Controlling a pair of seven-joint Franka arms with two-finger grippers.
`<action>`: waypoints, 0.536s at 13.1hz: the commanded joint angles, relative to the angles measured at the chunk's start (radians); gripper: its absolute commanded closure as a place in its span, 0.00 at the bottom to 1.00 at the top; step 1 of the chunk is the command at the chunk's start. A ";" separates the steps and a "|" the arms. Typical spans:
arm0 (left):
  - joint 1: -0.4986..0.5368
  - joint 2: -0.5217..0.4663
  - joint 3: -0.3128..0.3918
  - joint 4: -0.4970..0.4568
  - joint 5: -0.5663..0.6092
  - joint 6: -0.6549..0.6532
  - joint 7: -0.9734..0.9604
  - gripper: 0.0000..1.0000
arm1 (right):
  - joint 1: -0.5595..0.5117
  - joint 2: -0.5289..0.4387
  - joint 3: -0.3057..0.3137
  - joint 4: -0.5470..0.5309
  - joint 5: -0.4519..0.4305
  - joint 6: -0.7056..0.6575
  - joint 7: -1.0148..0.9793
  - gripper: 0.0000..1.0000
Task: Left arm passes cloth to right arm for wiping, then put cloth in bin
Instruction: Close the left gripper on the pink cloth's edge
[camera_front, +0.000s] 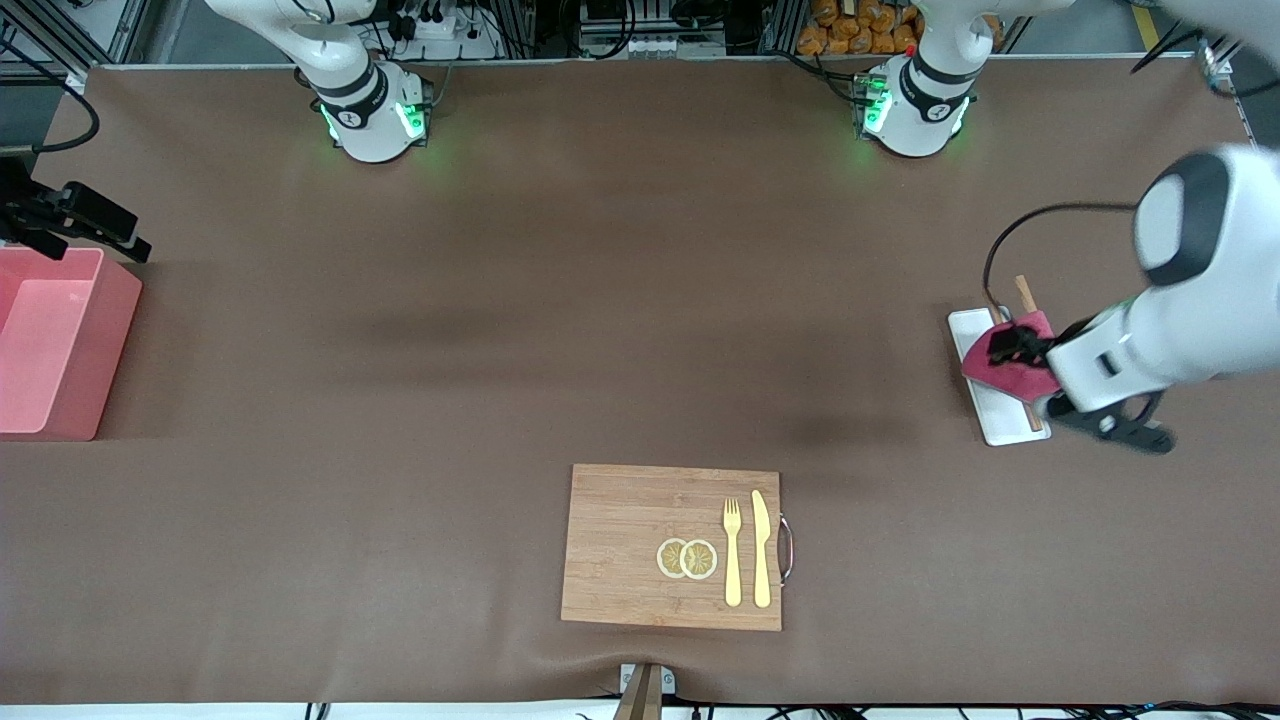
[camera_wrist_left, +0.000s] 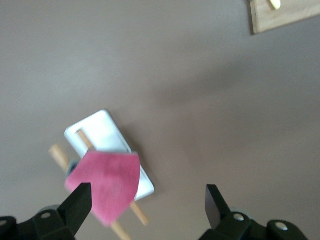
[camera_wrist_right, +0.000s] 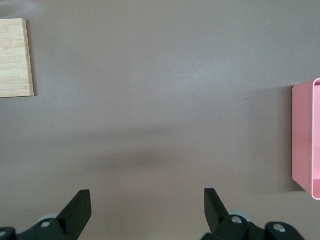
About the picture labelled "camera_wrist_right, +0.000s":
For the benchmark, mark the bamboo cutting board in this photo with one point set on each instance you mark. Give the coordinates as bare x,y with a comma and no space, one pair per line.
13,57

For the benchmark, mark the pink plastic box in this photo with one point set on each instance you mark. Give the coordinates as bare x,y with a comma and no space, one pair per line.
302,135

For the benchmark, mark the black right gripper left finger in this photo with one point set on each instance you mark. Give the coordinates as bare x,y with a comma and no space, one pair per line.
72,220

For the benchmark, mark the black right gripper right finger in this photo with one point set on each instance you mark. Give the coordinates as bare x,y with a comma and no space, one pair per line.
217,215

